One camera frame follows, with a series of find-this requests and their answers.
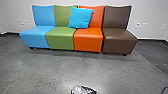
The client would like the orange sofa seat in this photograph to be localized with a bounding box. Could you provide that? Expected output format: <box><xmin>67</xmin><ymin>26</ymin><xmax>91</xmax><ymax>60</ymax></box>
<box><xmin>73</xmin><ymin>4</ymin><xmax>105</xmax><ymax>54</ymax></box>

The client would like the green sofa seat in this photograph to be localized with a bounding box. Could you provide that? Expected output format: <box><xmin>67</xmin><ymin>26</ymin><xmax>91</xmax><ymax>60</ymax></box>
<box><xmin>44</xmin><ymin>4</ymin><xmax>79</xmax><ymax>52</ymax></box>

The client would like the blue square cushion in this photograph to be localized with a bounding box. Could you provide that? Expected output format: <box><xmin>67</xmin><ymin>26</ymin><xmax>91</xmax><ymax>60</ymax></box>
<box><xmin>67</xmin><ymin>7</ymin><xmax>94</xmax><ymax>30</ymax></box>

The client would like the brown sofa seat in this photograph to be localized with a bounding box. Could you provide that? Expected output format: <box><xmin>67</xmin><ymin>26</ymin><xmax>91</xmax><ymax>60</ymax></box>
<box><xmin>101</xmin><ymin>4</ymin><xmax>139</xmax><ymax>56</ymax></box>

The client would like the blue sofa seat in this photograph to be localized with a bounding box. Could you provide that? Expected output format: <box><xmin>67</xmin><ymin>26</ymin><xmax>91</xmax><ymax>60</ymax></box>
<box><xmin>18</xmin><ymin>4</ymin><xmax>56</xmax><ymax>50</ymax></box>

